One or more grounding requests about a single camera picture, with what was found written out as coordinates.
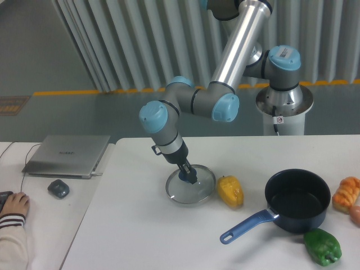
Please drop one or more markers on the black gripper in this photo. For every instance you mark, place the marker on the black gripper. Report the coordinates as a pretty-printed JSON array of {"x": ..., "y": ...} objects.
[{"x": 186, "y": 170}]

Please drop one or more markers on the glass lid with blue knob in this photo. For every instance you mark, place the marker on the glass lid with blue knob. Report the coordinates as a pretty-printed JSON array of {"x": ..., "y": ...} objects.
[{"x": 188, "y": 194}]

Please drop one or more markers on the white sleeved forearm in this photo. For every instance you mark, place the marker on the white sleeved forearm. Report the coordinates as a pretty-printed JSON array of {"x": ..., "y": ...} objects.
[{"x": 14, "y": 251}]

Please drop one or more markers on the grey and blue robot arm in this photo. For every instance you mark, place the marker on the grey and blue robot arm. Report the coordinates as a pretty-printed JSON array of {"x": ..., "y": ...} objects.
[{"x": 242, "y": 56}]

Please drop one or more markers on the person's hand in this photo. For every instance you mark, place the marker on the person's hand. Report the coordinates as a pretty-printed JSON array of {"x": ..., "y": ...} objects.
[{"x": 16, "y": 204}]

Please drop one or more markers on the yellow bell pepper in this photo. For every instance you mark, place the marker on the yellow bell pepper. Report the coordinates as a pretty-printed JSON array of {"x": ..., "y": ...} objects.
[{"x": 230, "y": 191}]

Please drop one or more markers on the silver laptop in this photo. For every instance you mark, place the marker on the silver laptop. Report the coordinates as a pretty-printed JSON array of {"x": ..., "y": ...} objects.
[{"x": 67, "y": 156}]

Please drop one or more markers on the dark blue saucepan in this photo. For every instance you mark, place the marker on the dark blue saucepan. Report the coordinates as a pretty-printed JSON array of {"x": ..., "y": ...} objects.
[{"x": 297, "y": 202}]

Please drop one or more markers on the green bell pepper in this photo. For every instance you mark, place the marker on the green bell pepper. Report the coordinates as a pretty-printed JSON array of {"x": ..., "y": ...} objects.
[{"x": 322, "y": 247}]

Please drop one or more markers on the orange bread loaf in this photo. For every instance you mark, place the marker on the orange bread loaf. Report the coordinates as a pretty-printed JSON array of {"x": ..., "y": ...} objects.
[{"x": 346, "y": 194}]

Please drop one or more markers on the pink sausage toy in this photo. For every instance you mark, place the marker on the pink sausage toy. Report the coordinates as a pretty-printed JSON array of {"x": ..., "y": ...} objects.
[{"x": 354, "y": 213}]

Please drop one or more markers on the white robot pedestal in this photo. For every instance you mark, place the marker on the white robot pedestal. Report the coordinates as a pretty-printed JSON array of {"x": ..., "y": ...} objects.
[{"x": 284, "y": 112}]

